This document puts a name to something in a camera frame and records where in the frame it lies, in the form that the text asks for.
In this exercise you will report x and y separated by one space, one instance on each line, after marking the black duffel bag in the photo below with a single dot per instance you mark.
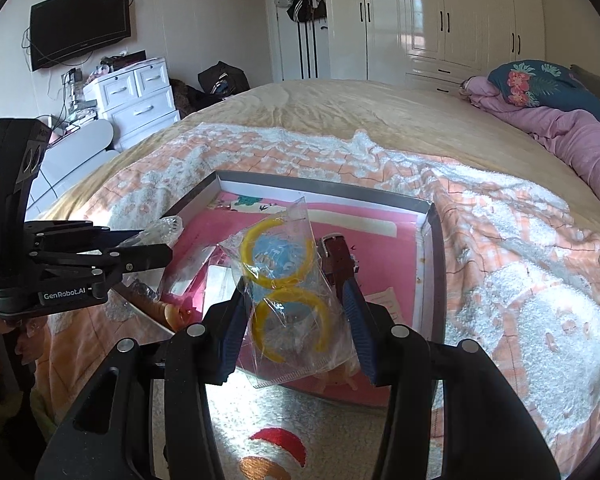
222 80

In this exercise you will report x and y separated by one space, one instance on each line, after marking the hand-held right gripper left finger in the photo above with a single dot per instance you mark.
232 332

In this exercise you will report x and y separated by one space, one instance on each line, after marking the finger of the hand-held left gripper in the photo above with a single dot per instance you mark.
140 257
80 230

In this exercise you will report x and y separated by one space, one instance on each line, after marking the dark floral pillow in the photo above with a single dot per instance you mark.
530 80

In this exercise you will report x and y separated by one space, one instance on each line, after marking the pink quilt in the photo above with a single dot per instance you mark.
580 145

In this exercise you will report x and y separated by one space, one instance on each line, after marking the yellow-green cloth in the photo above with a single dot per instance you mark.
42 410

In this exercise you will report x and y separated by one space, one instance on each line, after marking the white wardrobe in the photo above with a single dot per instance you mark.
405 20

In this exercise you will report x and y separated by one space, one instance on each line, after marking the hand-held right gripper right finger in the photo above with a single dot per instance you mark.
360 332

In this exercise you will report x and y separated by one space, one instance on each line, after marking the peach plastic hair claw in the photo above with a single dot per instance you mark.
167 312

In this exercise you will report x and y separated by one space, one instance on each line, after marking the bed with beige sheet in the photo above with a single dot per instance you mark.
355 105

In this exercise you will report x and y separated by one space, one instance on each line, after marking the white drawer chest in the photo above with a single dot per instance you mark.
140 110

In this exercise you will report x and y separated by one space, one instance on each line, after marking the grey shallow cardboard box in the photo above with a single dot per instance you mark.
305 185

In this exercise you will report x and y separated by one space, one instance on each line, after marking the peach and white fleece blanket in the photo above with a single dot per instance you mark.
505 285

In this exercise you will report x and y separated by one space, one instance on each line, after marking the white desk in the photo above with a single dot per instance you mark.
80 160

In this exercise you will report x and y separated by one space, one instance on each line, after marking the bag of yellow bangles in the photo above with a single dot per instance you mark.
290 330

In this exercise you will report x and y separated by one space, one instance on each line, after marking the dark clothes pile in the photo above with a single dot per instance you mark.
190 100

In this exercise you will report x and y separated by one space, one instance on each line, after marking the black wall television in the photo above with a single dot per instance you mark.
80 25

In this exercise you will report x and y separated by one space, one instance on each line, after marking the white door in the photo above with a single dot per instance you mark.
280 50

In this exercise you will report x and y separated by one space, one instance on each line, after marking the grey upholstered headboard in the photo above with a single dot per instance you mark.
595 85

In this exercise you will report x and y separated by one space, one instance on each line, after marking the black striped hanging bag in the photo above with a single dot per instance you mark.
297 7

